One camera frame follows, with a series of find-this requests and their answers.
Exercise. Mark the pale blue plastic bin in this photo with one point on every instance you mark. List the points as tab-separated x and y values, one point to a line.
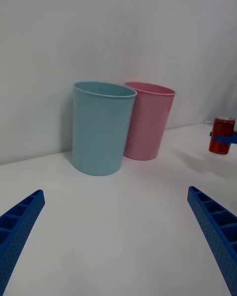
98	133

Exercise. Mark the red drink can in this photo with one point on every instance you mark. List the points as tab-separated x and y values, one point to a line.
221	128

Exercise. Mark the pink plastic bin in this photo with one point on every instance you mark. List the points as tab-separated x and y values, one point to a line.
149	123

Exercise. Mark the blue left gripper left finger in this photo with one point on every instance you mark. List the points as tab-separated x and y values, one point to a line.
17	229

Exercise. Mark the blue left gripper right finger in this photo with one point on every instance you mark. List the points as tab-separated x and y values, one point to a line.
217	227

